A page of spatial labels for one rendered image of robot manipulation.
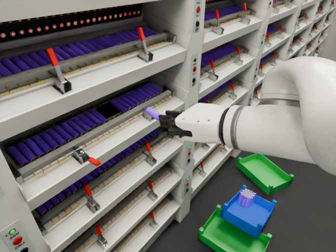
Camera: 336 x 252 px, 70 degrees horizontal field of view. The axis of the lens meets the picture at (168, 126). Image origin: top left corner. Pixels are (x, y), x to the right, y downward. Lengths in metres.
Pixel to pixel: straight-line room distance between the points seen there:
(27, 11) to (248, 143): 0.44
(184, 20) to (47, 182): 0.62
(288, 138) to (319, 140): 0.13
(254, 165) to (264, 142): 1.43
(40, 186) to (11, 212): 0.07
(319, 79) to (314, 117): 0.06
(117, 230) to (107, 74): 0.60
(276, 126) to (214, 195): 1.21
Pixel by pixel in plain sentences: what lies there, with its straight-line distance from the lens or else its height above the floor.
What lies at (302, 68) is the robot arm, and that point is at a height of 1.08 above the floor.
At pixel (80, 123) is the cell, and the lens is 0.75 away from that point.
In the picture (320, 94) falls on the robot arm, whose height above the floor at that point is 1.07.
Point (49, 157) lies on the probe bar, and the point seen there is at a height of 0.79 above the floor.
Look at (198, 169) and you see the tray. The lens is 1.49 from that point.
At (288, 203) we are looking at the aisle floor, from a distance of 1.68.
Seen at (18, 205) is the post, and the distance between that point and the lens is 0.63.
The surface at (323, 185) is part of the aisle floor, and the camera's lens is 1.90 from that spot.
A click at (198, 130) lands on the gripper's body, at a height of 0.92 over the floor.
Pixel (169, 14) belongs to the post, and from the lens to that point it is 0.89.
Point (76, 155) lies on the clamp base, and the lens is 0.68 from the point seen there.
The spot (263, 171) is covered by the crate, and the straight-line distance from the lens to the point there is 1.83.
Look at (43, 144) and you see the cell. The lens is 0.71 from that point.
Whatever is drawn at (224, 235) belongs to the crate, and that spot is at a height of 0.00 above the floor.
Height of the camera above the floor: 1.18
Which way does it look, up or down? 33 degrees down
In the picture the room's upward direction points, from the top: straight up
